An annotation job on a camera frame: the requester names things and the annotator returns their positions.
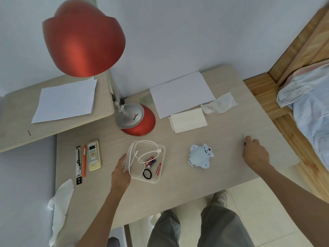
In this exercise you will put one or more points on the flat white napkin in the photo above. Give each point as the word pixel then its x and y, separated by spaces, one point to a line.
pixel 187 120

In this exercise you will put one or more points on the beige desk shelf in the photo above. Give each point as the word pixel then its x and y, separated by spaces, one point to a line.
pixel 18 120

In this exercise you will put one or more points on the person's right hand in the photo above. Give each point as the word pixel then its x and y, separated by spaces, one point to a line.
pixel 257 155

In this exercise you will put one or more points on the pink pillow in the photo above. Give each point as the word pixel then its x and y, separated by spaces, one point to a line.
pixel 306 70

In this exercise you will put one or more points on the crumpled white tissue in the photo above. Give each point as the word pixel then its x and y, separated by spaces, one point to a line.
pixel 221 104

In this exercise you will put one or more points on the light blue toy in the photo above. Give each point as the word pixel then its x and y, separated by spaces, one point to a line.
pixel 199 156

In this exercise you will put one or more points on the orange pen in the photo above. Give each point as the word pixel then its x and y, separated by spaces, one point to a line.
pixel 84 164

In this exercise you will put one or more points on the blue striped pillow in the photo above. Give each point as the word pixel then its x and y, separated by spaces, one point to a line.
pixel 293 92

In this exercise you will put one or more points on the clear plastic container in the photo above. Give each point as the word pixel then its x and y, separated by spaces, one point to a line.
pixel 160 177

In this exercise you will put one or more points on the wooden bed frame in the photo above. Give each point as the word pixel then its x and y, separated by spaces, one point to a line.
pixel 264 92

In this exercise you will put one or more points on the person's grey shoe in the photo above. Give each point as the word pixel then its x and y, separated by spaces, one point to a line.
pixel 220 198

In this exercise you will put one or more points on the black pen package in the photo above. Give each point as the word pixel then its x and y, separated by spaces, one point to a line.
pixel 78 177

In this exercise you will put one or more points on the person's left hand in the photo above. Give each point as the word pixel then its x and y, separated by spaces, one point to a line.
pixel 120 180

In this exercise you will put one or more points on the white paper sheet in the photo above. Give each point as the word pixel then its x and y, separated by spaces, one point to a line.
pixel 180 95

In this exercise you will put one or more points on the light blue striped bedsheet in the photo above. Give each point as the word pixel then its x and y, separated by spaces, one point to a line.
pixel 313 120

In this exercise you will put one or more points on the person's right forearm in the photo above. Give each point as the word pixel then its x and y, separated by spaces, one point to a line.
pixel 293 203

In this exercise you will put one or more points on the long white tissue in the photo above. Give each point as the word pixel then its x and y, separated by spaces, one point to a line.
pixel 60 203

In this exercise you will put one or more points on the white paper stack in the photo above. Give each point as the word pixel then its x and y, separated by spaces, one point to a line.
pixel 66 100

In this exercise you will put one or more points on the cream remote control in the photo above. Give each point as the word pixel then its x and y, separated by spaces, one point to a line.
pixel 93 155

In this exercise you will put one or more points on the person's left forearm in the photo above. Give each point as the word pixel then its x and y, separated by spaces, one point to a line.
pixel 100 223

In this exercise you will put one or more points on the person's grey trousers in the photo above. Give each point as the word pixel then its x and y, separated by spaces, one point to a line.
pixel 221 228

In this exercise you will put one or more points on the red desk lamp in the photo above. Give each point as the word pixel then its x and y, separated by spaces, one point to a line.
pixel 82 41

